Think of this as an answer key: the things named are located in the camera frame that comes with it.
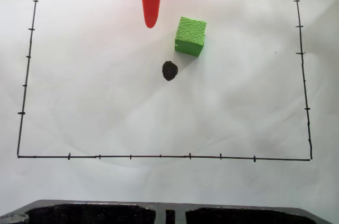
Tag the white paper sheet, drawn rectangle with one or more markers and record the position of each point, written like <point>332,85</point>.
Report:
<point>106,118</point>

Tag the green textured cube block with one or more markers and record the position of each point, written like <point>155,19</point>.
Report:
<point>191,36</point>

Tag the black dot mark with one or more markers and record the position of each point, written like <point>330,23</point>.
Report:
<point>169,70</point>

